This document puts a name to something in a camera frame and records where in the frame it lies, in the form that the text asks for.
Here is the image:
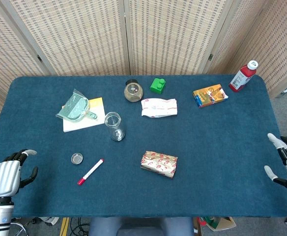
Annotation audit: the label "red white marker pen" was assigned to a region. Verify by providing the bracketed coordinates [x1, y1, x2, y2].
[77, 158, 105, 186]

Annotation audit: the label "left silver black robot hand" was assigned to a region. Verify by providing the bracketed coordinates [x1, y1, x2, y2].
[0, 149, 39, 199]

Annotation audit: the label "round metal jar lid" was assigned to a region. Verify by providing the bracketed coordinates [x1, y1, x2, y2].
[71, 152, 84, 165]

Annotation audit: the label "teal dustpan in plastic bag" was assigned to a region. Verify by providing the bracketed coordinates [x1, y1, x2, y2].
[56, 89, 99, 123]

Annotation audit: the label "gold red snack package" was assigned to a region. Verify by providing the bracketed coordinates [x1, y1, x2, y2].
[140, 150, 178, 179]

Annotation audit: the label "orange blue carton box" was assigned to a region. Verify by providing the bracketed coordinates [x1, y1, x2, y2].
[192, 84, 229, 109]

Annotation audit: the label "green building block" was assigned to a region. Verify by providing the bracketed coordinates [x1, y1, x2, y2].
[149, 78, 166, 95]

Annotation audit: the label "chrome stool frame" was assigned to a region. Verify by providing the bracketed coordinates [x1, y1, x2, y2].
[9, 220, 28, 236]

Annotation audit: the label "clear glass bottle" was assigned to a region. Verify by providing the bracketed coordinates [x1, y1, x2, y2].
[104, 112, 126, 142]

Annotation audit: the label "red juice bottle white cap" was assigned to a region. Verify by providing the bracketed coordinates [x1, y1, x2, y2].
[229, 60, 258, 93]

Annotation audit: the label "blue felt table cover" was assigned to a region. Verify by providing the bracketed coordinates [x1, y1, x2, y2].
[0, 75, 287, 219]

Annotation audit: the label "yellow strip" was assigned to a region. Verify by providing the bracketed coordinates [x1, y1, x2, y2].
[59, 217, 70, 236]

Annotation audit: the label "round glass jar black lid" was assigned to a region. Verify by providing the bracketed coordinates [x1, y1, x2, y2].
[123, 79, 144, 102]

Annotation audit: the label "white red paper packet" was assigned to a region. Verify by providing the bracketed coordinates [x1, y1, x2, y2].
[141, 98, 178, 118]

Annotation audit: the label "black floor cables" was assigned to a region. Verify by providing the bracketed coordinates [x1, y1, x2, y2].
[69, 217, 90, 236]

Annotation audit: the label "woven folding screen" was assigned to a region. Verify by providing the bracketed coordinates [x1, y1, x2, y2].
[0, 0, 287, 153]

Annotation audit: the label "cardboard box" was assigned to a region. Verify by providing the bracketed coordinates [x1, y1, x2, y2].
[203, 216, 237, 232]

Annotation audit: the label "blue grey chair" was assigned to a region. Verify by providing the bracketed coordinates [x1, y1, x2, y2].
[88, 216, 195, 236]

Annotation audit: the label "white yellow notepad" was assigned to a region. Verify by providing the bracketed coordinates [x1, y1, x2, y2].
[62, 97, 106, 133]

